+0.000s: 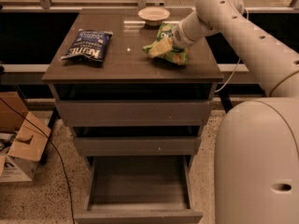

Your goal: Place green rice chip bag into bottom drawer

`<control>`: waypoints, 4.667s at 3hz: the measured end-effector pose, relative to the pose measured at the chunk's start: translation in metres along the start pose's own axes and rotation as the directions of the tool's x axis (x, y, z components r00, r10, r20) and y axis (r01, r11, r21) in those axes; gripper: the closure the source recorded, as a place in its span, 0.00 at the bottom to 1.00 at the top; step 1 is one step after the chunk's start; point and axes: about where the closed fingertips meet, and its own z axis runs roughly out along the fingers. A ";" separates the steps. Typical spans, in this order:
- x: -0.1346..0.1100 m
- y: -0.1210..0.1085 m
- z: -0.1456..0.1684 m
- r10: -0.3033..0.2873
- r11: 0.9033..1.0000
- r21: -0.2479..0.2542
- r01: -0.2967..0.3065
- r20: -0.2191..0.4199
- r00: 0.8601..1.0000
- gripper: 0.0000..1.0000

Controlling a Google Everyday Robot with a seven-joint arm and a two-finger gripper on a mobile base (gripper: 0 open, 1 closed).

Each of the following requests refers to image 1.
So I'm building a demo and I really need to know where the black floor cable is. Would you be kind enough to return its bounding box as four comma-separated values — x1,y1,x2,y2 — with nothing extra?
0,97,76,224

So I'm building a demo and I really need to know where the white hanging cable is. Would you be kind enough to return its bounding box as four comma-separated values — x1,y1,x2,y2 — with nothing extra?
214,58,242,94

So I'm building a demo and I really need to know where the green rice chip bag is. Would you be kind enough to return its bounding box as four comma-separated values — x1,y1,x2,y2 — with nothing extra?
143,22,189,65

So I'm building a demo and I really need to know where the grey top drawer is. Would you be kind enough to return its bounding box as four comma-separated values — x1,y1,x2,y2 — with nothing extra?
56,101,211,127

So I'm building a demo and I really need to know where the white ceramic bowl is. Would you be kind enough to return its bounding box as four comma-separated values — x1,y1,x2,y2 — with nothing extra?
138,7,170,26

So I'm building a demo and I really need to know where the grey drawer cabinet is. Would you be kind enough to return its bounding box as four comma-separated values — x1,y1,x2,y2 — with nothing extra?
41,7,224,161

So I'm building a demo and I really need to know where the grey open bottom drawer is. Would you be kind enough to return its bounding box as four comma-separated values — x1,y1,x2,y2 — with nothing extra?
75,156,203,224

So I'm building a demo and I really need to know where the blue kettle chip bag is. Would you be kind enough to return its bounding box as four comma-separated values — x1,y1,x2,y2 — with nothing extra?
61,29,113,63

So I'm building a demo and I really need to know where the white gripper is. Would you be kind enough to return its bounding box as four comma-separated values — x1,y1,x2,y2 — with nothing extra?
149,22,195,58

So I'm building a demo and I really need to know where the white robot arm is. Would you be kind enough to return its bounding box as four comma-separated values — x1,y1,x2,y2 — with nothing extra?
164,0,299,224

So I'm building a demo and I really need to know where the open cardboard box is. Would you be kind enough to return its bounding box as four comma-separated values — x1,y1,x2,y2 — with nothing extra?
0,91,50,183

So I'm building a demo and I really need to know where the grey middle drawer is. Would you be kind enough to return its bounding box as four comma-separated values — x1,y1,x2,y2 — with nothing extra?
74,136,201,157

